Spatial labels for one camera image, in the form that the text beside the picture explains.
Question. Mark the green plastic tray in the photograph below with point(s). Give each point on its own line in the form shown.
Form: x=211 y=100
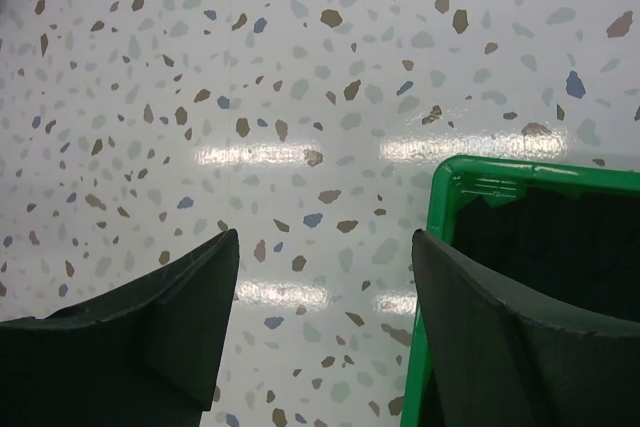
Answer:
x=457 y=182

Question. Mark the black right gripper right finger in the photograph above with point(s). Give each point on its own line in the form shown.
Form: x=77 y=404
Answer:
x=504 y=354

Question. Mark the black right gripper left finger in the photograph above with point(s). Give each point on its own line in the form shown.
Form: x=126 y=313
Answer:
x=144 y=354

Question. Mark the black t shirt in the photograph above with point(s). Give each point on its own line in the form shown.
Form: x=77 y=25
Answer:
x=581 y=250

